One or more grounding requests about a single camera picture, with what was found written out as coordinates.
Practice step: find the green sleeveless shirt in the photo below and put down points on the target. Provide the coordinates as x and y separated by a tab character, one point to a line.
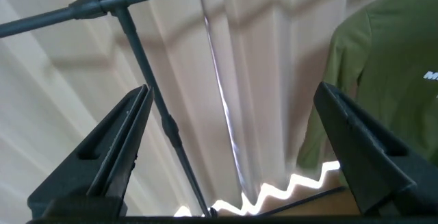
393	63

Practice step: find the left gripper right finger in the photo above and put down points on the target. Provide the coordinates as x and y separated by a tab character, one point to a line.
373	169

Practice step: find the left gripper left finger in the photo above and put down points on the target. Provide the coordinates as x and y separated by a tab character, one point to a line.
102	162

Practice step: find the black clothes rack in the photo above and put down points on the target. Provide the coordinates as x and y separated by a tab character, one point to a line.
137	46

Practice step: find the beige curtain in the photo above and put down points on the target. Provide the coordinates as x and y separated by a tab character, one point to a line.
68	97

